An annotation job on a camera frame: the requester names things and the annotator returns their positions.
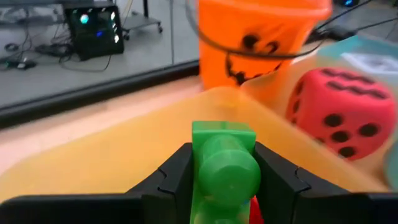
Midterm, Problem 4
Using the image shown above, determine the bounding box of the yellow translucent plastic bin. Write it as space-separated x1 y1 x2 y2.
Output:
0 86 389 203

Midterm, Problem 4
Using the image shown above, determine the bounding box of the black cable with adapter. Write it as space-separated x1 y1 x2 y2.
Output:
306 0 398 41

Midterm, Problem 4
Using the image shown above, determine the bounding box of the teal translucent plastic bin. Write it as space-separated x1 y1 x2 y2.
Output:
317 34 398 83

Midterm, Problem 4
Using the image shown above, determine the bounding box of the orange pumpkin face bucket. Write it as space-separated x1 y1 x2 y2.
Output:
185 0 333 91

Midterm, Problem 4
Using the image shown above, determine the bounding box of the wheeled metal cart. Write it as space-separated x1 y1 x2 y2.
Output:
123 0 163 34

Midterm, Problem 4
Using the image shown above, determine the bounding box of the red foam die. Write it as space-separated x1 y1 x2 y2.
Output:
285 67 398 161

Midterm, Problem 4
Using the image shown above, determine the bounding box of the black computer tower with lights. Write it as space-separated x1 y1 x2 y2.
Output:
63 2 125 62

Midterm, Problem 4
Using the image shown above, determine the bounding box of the black floor cable bundle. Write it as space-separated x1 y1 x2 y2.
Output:
0 39 113 73

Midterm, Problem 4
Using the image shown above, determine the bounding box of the teal foam die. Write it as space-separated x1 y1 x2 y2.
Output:
383 145 398 191

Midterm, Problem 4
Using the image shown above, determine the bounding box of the red toy brick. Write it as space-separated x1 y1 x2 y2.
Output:
248 195 265 224

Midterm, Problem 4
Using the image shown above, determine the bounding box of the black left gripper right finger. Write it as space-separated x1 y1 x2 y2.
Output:
254 142 346 224

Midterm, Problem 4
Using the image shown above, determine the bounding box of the green toy brick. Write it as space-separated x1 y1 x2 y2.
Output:
190 120 262 224

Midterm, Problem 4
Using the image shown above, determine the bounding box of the black aluminium table frame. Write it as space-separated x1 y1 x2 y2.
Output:
0 59 200 129

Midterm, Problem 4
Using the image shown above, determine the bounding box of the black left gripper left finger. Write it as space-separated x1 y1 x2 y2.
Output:
126 142 194 224

